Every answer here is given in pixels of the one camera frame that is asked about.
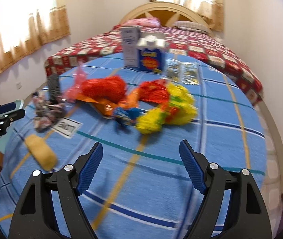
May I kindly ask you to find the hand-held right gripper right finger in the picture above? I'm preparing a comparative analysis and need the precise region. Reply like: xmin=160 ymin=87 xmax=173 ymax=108
xmin=179 ymin=139 xmax=273 ymax=239

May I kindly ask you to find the red foam net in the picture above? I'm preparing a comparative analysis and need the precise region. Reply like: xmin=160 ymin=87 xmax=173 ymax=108
xmin=80 ymin=76 xmax=127 ymax=102

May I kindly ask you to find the white drink carton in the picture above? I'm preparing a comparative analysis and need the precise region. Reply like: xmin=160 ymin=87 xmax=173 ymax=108
xmin=121 ymin=26 xmax=142 ymax=68

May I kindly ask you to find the bed with red patterned cover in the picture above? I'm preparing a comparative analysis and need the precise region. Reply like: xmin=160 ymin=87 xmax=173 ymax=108
xmin=44 ymin=25 xmax=264 ymax=105

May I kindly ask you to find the yellow foam net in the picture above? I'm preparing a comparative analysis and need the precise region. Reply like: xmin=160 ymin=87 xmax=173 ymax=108
xmin=135 ymin=83 xmax=198 ymax=133

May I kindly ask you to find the teal cartoon print basin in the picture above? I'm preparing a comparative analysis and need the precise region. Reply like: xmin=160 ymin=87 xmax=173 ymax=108
xmin=0 ymin=99 xmax=25 ymax=155

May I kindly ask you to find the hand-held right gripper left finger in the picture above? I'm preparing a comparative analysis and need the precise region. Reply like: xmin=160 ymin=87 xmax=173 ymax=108
xmin=8 ymin=142 xmax=104 ymax=239

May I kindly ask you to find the pale yellow foam piece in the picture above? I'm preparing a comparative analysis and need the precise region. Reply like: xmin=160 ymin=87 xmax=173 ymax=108
xmin=24 ymin=134 xmax=58 ymax=172

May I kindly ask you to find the black foam net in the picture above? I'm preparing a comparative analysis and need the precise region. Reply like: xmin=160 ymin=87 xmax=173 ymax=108
xmin=47 ymin=73 xmax=60 ymax=105

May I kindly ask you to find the pink pillow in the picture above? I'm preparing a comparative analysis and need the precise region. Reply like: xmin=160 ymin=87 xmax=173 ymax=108
xmin=129 ymin=17 xmax=160 ymax=28

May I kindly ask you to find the blue plaid cloth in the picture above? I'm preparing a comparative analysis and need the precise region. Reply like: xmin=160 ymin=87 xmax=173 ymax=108
xmin=0 ymin=52 xmax=267 ymax=239

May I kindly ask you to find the silver packet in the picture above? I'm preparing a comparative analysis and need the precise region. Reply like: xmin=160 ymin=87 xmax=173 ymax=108
xmin=166 ymin=59 xmax=182 ymax=81
xmin=181 ymin=61 xmax=199 ymax=85

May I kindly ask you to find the cream wooden bed headboard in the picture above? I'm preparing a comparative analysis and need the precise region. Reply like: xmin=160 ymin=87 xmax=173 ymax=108
xmin=118 ymin=2 xmax=214 ymax=34

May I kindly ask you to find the wide beige patterned curtain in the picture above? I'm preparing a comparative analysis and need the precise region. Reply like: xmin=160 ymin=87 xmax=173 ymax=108
xmin=0 ymin=0 xmax=71 ymax=79

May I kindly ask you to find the striped pillow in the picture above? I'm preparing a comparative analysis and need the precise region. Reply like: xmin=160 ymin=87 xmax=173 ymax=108
xmin=172 ymin=20 xmax=210 ymax=33

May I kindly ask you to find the narrow beige patterned curtain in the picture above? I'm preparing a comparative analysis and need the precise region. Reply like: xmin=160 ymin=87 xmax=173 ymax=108
xmin=145 ymin=0 xmax=225 ymax=33

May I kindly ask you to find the red snack wrapper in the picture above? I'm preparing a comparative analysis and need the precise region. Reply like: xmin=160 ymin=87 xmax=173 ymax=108
xmin=139 ymin=80 xmax=169 ymax=104

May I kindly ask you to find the orange snack wrapper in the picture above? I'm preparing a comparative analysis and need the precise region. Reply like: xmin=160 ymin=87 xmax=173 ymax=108
xmin=78 ymin=92 xmax=142 ymax=116

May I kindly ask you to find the printed wrapper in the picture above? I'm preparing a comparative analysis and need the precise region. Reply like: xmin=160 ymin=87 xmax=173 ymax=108
xmin=35 ymin=102 xmax=66 ymax=120
xmin=33 ymin=117 xmax=53 ymax=132

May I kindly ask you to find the blue carton with white cap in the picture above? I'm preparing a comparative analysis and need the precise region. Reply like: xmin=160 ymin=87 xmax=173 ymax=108
xmin=136 ymin=35 xmax=168 ymax=73

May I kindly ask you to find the blue candy wrapper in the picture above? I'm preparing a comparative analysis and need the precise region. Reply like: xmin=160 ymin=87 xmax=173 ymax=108
xmin=113 ymin=106 xmax=142 ymax=127

